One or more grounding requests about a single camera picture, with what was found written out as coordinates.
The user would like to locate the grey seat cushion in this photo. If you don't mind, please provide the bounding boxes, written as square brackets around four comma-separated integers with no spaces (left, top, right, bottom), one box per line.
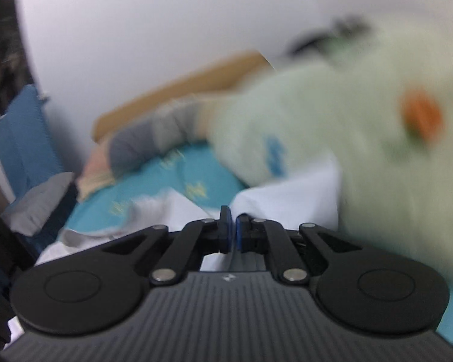
[1,173,75,237]

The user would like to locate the striped beige grey pillow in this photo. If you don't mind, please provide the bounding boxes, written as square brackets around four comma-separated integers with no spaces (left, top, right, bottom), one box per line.
[76,92,227,202]

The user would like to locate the green fleece blanket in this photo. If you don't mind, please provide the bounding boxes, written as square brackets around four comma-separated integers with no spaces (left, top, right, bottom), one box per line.
[208,19,453,281]

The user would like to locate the mustard yellow headboard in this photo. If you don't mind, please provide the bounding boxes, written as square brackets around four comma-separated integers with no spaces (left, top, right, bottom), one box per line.
[92,52,271,143]

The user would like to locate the teal patterned bed sheet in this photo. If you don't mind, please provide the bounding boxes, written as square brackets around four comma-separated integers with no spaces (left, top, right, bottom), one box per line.
[62,141,453,346]

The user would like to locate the white t-shirt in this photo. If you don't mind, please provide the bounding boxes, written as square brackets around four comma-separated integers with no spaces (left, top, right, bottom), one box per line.
[37,162,341,265]

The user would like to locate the blue covered chair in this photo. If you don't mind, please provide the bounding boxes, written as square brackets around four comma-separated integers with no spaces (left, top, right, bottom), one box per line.
[0,84,77,258]

